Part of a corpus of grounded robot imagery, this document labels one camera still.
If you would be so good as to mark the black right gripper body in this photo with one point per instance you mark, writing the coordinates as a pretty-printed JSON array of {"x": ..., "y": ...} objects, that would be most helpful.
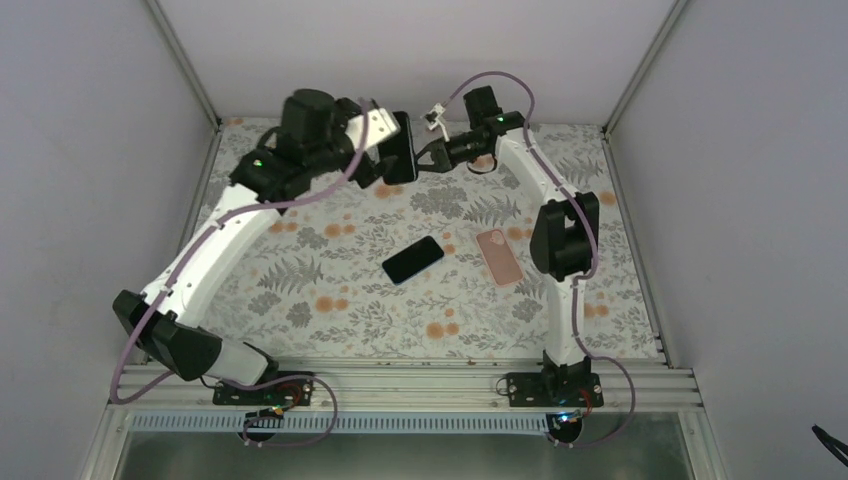
[{"x": 452, "y": 159}]

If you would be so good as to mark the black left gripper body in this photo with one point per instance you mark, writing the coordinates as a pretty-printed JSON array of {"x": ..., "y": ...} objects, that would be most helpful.
[{"x": 358, "y": 172}]

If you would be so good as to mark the black smartphone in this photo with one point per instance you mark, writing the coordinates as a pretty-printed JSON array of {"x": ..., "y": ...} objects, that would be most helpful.
[{"x": 412, "y": 260}]

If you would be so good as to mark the black phone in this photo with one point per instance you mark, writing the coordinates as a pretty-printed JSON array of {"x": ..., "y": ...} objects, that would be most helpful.
[{"x": 397, "y": 154}]

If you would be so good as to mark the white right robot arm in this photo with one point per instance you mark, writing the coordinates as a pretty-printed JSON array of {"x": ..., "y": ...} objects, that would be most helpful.
[{"x": 563, "y": 244}]

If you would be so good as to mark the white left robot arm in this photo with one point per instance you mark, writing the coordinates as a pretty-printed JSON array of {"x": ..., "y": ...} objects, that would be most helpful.
[{"x": 319, "y": 143}]

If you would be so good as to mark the floral patterned table mat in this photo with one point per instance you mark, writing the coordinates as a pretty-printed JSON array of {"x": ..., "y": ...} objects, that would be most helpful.
[{"x": 312, "y": 285}]

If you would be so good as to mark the black object at corner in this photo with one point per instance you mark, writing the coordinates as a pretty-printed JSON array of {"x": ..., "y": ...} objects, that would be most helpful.
[{"x": 833, "y": 445}]

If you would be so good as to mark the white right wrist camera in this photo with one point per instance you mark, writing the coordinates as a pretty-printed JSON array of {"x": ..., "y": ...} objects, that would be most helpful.
[{"x": 435, "y": 120}]

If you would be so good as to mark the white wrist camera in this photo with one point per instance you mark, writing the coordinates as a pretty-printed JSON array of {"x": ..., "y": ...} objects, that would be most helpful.
[
  {"x": 435, "y": 120},
  {"x": 377, "y": 126}
]

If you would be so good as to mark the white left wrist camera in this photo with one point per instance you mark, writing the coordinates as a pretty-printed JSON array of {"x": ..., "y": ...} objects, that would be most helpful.
[{"x": 377, "y": 126}]

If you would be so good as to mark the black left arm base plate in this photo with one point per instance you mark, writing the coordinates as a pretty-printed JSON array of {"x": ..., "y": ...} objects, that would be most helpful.
[{"x": 287, "y": 389}]

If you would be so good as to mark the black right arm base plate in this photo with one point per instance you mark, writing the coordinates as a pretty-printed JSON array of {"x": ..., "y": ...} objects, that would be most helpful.
[{"x": 539, "y": 390}]

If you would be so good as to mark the white slotted cable duct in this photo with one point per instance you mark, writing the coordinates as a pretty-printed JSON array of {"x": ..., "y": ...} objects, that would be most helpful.
[{"x": 347, "y": 423}]

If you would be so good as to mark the aluminium mounting rail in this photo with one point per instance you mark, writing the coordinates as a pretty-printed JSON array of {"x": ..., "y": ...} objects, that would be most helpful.
[{"x": 451, "y": 385}]

